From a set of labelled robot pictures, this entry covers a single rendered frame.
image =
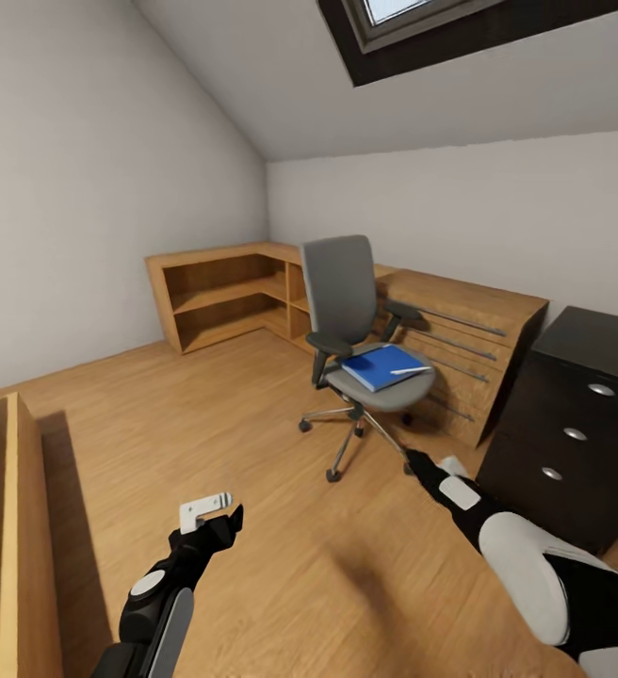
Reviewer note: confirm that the swivel chair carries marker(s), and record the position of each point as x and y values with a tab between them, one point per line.
341	292

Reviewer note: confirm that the fixed window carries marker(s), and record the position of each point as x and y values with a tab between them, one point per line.
382	38

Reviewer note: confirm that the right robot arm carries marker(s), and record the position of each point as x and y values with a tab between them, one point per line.
567	597

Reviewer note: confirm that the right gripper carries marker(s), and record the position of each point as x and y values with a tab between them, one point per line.
422	467

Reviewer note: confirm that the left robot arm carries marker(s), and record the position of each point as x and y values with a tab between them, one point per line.
155	619

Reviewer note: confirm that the bed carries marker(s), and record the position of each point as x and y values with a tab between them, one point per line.
29	623

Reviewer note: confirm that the folder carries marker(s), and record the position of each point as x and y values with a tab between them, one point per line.
375	369

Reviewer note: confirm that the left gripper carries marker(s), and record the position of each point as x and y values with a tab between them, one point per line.
215	535

